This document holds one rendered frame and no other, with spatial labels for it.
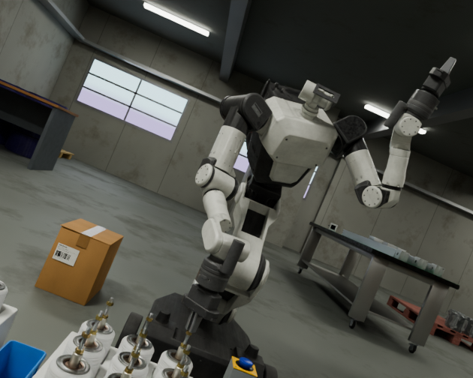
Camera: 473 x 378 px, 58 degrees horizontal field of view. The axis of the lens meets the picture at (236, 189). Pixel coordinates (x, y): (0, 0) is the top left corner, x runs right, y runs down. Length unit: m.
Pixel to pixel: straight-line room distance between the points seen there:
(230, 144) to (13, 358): 0.88
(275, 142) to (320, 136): 0.16
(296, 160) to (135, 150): 8.08
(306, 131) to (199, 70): 8.21
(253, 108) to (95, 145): 8.35
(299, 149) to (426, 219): 9.28
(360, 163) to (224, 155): 0.51
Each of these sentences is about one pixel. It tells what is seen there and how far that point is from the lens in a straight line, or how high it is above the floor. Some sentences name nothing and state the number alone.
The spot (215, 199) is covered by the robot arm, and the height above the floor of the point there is 0.70.
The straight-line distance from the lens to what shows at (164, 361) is 1.27.
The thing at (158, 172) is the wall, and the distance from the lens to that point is 9.40.
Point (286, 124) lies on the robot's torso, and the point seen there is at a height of 1.02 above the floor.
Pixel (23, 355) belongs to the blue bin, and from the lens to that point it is 1.40.
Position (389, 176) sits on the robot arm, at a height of 1.00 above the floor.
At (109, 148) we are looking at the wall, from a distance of 9.58.
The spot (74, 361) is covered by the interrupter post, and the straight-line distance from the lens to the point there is 1.06.
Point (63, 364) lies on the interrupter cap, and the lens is 1.07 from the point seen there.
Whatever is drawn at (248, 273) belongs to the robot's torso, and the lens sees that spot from 1.46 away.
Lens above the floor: 0.75
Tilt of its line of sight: level
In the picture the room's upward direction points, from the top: 23 degrees clockwise
